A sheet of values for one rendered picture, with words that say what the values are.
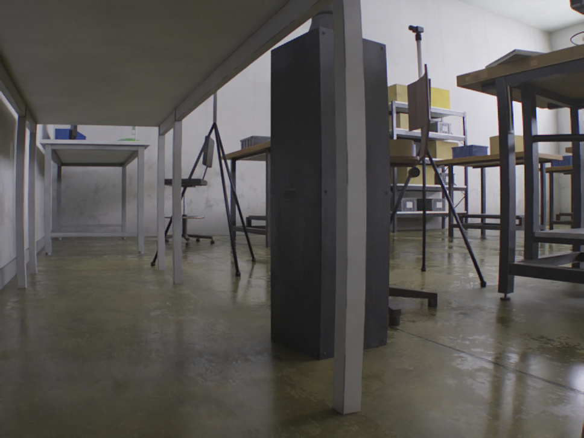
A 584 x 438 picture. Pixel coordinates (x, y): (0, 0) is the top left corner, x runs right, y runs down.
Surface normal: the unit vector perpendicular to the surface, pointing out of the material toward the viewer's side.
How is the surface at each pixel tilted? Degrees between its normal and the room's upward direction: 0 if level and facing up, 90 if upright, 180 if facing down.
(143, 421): 0
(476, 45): 90
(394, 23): 90
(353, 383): 90
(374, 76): 90
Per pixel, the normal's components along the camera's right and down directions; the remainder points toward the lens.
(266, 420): 0.00, -1.00
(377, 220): 0.52, 0.00
